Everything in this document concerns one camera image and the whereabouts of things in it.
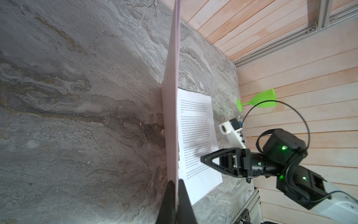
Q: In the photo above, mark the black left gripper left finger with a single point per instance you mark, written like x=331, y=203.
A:
x=167, y=212

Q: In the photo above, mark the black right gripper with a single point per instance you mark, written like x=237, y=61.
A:
x=252, y=165

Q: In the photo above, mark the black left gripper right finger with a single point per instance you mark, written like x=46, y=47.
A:
x=185, y=213

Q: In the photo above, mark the underlying white paper sheet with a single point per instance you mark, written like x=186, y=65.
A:
x=197, y=137

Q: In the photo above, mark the pink file folder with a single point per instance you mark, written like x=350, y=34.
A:
x=169, y=88

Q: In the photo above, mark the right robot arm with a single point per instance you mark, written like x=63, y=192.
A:
x=281, y=157

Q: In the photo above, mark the green plastic goblet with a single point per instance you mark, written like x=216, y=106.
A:
x=263, y=99

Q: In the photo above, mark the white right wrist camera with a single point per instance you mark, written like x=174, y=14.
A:
x=232, y=129

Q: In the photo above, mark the aluminium frame bar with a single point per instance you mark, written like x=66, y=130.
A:
x=325, y=15

